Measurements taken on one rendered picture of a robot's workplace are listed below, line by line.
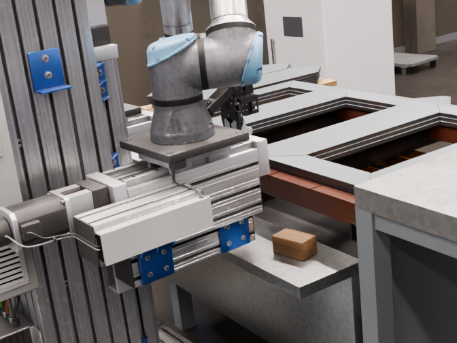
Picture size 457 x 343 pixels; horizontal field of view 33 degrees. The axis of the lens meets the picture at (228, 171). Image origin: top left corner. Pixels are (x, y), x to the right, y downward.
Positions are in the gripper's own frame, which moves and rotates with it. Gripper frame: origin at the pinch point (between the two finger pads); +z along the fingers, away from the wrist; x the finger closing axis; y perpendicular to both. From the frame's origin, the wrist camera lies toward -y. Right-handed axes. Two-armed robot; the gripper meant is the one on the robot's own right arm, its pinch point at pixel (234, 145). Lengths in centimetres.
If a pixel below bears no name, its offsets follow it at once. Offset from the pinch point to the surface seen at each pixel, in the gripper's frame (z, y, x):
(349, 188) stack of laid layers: 6.6, 8.6, -37.7
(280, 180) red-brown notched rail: 8.2, 4.2, -14.7
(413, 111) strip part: 5, 70, -2
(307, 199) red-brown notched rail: 11.0, 4.2, -25.9
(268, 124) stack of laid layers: 7, 37, 34
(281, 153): 5.3, 14.1, -3.1
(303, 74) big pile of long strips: 6, 93, 83
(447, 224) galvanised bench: -13, -29, -102
